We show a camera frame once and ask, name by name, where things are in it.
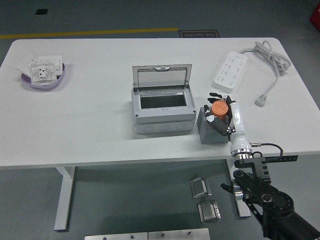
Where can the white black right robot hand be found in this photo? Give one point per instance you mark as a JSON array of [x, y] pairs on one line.
[[237, 117]]

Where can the small white plate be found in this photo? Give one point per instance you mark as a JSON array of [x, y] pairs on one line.
[[23, 67]]

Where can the metal block with latch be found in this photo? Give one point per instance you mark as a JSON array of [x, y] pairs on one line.
[[208, 212]]

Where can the small metal block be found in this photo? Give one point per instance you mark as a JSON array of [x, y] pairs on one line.
[[200, 187]]

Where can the printed white socket module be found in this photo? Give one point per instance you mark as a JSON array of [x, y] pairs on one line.
[[42, 72]]

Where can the orange cylinder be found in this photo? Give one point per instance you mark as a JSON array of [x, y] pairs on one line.
[[220, 108]]

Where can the purple bowl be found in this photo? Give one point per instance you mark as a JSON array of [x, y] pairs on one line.
[[53, 83]]

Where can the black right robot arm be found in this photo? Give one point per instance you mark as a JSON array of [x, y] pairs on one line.
[[275, 200]]

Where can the black table control panel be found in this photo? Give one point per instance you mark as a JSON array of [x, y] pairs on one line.
[[287, 158]]

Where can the long metal plate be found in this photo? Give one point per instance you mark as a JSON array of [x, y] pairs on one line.
[[178, 234], [116, 236]]

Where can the plain white switch plate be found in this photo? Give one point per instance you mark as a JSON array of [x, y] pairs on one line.
[[53, 60]]

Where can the grey junction box clear lid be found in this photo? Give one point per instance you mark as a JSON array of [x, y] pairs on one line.
[[162, 117]]

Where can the brown floor sign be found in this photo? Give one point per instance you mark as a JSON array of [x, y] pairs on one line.
[[198, 34]]

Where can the grey cube with round hole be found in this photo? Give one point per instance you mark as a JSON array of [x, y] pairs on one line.
[[210, 136]]

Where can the red object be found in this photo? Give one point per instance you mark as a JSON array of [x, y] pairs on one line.
[[315, 16]]

